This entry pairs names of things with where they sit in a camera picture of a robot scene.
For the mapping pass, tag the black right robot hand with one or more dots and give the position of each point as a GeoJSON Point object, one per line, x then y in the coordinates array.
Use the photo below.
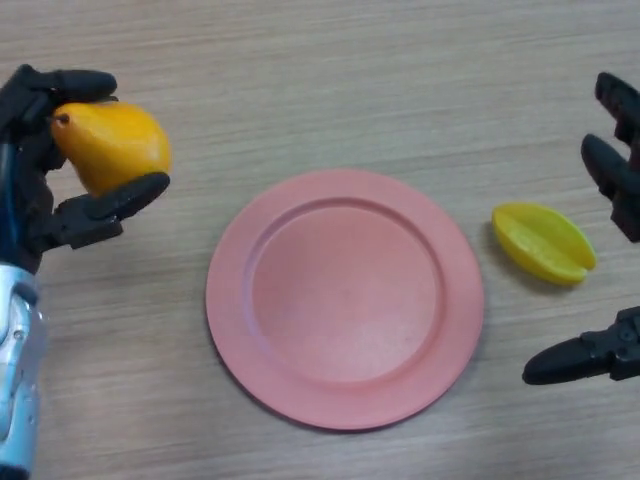
{"type": "Point", "coordinates": [612, 170]}

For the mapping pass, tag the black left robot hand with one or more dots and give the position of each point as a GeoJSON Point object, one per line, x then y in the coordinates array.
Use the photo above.
{"type": "Point", "coordinates": [27, 210]}

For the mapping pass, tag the yellow orange pear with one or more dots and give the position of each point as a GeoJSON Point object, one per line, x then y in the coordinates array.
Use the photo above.
{"type": "Point", "coordinates": [115, 145]}

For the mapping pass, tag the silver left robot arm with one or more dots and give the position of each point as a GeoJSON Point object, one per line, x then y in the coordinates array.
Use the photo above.
{"type": "Point", "coordinates": [17, 360]}

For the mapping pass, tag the pink round plate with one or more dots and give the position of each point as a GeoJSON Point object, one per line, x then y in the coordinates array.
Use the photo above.
{"type": "Point", "coordinates": [345, 300]}

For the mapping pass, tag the yellow starfruit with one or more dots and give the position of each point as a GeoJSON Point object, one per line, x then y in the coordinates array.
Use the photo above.
{"type": "Point", "coordinates": [542, 242]}

